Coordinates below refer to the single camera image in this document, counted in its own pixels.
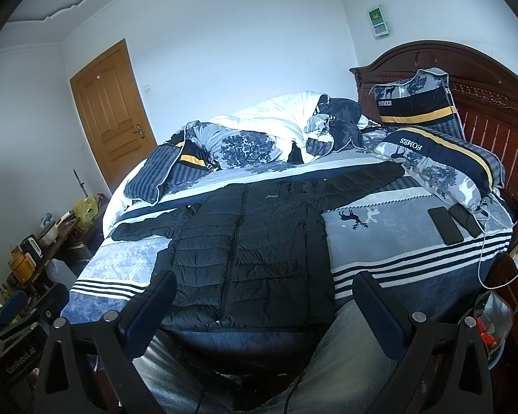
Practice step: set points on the yellow jar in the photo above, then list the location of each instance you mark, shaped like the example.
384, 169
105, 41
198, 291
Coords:
22, 266

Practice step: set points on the clear plastic bag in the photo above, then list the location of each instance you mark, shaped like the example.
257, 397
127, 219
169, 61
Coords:
494, 321

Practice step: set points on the blue striped bed sheet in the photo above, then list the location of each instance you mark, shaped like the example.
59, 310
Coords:
388, 233

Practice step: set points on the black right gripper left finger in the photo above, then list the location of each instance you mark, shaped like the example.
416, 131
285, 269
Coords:
88, 367

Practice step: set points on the cluttered dark side table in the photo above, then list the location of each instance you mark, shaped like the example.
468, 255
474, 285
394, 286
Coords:
70, 247

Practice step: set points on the lying HOMES pillow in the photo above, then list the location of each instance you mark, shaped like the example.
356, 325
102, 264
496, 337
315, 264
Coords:
454, 169

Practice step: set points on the white pot on table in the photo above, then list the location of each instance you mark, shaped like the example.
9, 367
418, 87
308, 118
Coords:
49, 235

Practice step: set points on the black smartphone right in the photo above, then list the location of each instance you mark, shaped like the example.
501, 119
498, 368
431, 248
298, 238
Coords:
465, 219

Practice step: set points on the yellow plastic bag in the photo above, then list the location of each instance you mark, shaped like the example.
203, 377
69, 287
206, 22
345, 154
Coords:
86, 210

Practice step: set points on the upright HOMES pillow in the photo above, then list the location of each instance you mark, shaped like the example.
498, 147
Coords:
424, 100

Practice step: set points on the brown wooden door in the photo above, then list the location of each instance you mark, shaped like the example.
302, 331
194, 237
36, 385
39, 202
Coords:
112, 114

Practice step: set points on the black puffer jacket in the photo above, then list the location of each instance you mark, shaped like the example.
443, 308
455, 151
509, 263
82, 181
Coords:
253, 257

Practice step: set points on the rumpled blue white duvet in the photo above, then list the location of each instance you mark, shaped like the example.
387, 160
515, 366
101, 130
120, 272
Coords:
295, 129

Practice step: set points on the black smartphone left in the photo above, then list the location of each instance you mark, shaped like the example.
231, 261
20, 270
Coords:
445, 225

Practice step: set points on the white plastic jug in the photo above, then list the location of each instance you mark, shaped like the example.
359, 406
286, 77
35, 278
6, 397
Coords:
58, 272

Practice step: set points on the black smartphone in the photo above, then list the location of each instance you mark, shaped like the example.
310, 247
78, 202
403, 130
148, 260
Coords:
445, 225
465, 219

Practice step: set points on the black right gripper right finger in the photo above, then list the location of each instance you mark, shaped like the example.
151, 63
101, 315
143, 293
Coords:
441, 367

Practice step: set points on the dark wooden headboard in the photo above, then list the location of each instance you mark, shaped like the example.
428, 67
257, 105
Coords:
484, 90

